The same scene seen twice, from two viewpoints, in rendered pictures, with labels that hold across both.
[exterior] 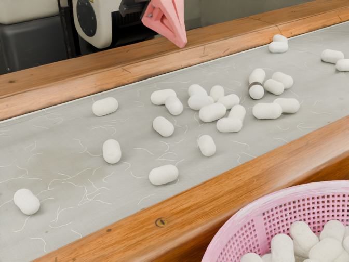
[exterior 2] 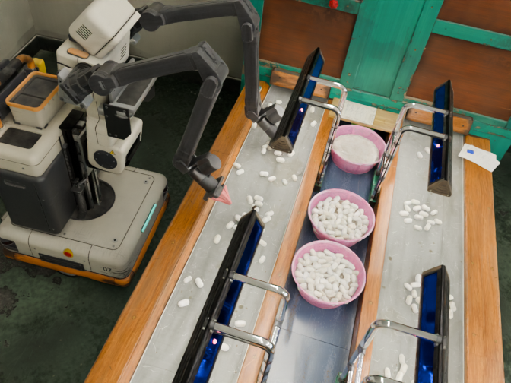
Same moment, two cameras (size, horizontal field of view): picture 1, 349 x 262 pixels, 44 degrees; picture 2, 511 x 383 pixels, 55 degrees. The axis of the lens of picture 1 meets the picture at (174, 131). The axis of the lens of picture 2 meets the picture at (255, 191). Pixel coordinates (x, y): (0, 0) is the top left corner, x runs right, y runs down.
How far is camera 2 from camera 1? 147 cm
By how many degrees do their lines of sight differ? 40
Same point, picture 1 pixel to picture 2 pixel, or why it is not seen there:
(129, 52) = (193, 202)
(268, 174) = (288, 249)
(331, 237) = (307, 259)
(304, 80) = (262, 192)
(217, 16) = (55, 25)
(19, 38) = (49, 179)
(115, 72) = (201, 218)
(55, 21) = (60, 156)
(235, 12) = not seen: hidden behind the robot
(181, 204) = (278, 267)
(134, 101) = (218, 229)
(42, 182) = not seen: hidden behind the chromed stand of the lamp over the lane
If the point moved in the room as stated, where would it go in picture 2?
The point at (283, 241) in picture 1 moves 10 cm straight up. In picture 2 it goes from (300, 265) to (305, 249)
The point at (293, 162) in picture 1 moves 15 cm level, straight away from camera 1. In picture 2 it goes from (290, 242) to (275, 212)
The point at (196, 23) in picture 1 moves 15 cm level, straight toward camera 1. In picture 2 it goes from (31, 32) to (39, 42)
